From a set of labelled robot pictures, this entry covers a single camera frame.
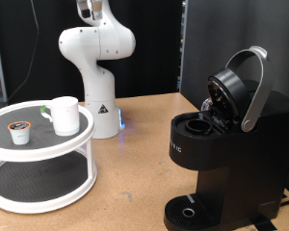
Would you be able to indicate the perforated metal rack strip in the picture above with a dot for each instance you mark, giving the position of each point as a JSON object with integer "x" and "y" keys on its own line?
{"x": 183, "y": 48}

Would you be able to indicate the dark grey partition panel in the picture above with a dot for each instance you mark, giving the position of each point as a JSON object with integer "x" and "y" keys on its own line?
{"x": 221, "y": 29}

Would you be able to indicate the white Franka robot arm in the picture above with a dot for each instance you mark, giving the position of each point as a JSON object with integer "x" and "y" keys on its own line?
{"x": 99, "y": 80}

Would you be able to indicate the white two-tier turntable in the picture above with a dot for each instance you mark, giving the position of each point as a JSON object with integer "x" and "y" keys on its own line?
{"x": 38, "y": 154}

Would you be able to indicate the black Keurig coffee machine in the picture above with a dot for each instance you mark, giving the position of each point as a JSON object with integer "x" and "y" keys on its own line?
{"x": 247, "y": 166}

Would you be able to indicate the orange rimmed coffee pod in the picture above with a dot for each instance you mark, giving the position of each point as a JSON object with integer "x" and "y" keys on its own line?
{"x": 19, "y": 134}

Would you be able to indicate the white mug with green tape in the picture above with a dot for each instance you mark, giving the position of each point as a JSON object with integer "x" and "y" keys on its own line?
{"x": 66, "y": 117}

